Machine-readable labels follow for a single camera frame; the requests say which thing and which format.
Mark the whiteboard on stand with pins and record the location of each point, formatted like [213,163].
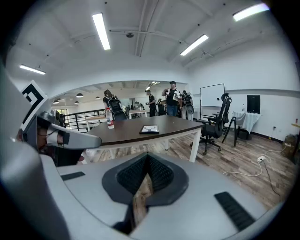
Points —
[212,95]

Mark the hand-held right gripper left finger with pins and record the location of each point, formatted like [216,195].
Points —
[93,187]

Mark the white power strip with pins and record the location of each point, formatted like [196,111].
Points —
[260,159]

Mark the black monitor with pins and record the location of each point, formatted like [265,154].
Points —
[253,103]

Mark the black office chair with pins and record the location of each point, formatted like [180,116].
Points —
[212,116]
[212,131]

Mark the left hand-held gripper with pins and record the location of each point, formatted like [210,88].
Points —
[32,103]

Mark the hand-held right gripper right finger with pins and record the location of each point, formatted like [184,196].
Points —
[199,199]

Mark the framed deer picture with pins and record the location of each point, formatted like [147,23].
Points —
[149,129]

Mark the brown basket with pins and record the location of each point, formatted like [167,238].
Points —
[290,145]

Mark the black bag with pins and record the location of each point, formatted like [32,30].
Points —
[244,134]

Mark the black metal railing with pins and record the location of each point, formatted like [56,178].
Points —
[77,118]

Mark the white ceiling tube light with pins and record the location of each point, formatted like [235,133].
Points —
[194,45]
[32,69]
[250,11]
[101,31]

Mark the black folding stand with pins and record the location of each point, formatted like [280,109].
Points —
[230,131]

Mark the white-legged wooden table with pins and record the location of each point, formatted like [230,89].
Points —
[96,117]
[138,112]

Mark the grey ceiling dome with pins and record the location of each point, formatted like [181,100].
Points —
[129,35]

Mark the white cloth covered table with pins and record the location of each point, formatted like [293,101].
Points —
[248,119]

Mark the plastic water bottle red cap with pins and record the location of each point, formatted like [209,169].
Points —
[109,119]

